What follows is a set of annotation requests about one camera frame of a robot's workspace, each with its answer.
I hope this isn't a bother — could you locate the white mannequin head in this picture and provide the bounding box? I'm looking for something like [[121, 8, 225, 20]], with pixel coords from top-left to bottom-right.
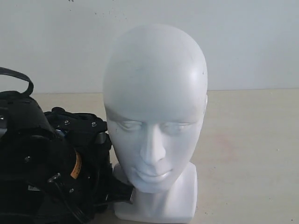
[[103, 24, 207, 224]]

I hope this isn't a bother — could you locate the black helmet with tinted visor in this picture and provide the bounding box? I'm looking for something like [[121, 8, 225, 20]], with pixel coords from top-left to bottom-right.
[[0, 67, 135, 224]]

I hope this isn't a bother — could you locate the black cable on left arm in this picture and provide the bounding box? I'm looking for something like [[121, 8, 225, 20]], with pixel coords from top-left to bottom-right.
[[48, 173, 94, 224]]

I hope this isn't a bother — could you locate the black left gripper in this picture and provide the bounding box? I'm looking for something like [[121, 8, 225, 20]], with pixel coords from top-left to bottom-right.
[[44, 106, 113, 206]]

